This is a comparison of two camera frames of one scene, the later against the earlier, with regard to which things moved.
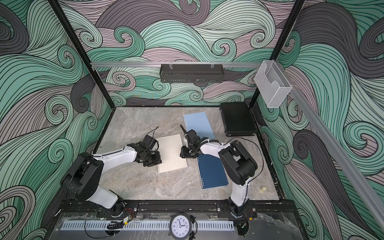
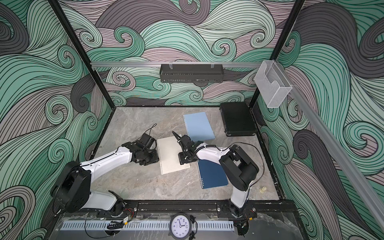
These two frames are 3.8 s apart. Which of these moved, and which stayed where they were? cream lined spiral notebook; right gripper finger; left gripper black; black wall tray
Moved: right gripper finger
Stayed: cream lined spiral notebook; black wall tray; left gripper black
